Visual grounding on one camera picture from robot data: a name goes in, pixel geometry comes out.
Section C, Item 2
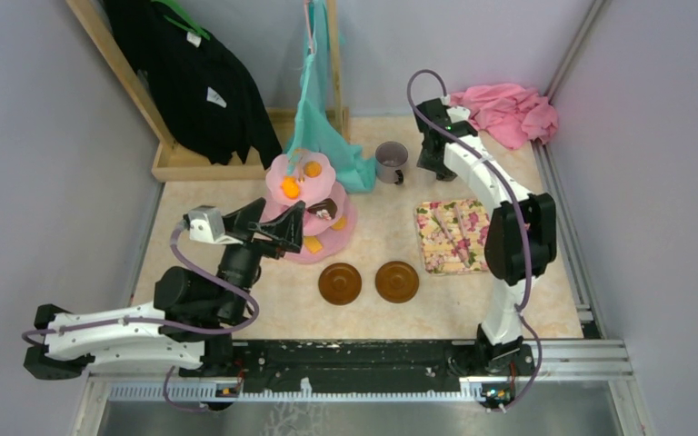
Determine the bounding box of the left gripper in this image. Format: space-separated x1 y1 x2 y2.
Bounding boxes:
215 198 307 322

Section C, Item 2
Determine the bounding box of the orange biscuit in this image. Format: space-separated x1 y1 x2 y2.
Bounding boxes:
304 236 324 253

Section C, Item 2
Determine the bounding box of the chocolate cake slice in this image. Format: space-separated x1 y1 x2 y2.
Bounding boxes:
306 198 338 221

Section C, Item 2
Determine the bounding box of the orange macaron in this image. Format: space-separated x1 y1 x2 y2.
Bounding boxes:
302 161 322 178

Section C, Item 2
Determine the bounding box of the orange round cookie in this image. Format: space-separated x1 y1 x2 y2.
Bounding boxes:
331 214 348 231

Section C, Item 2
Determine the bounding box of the brown wooden coaster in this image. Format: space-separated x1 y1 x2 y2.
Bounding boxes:
318 263 362 306
374 261 420 303

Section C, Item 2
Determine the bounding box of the floral serving tray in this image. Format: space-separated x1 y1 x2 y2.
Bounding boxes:
414 199 490 275

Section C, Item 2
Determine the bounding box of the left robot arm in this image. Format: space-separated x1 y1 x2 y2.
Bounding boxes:
22 198 306 381

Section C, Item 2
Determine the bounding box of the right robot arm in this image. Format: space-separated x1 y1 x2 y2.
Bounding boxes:
217 98 557 374

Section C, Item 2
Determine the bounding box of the orange croissant pastry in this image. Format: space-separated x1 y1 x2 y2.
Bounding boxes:
280 176 301 200

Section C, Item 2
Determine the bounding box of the grey mug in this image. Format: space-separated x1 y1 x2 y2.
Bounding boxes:
374 141 409 185

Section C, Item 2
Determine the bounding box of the pink three-tier cake stand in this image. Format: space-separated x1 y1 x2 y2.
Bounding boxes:
263 151 357 263

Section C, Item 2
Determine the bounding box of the pink crumpled cloth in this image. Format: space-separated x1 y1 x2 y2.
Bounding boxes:
450 83 559 150

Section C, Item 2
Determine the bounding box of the teal hanging shirt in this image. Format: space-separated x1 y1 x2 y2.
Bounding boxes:
285 1 375 193

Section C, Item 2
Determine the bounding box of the black hanging shirt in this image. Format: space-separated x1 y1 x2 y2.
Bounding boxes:
104 0 283 168

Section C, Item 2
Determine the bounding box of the green clothes hanger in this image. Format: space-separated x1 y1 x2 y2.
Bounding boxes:
152 0 210 40

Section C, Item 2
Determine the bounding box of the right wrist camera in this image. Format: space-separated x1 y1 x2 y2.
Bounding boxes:
446 106 470 124

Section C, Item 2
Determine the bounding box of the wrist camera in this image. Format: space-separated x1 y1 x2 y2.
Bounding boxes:
446 106 470 124
184 205 243 245

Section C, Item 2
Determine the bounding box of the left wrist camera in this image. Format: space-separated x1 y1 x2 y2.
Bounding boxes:
184 205 243 245

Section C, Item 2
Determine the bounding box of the wooden clothes rack frame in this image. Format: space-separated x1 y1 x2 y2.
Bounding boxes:
66 0 351 183

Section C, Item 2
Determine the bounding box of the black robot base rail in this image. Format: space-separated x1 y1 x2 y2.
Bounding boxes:
178 340 534 394

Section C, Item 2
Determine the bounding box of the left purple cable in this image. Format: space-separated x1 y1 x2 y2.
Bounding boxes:
22 219 261 414

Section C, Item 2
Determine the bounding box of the aluminium frame rail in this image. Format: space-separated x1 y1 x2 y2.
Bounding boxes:
533 0 655 435

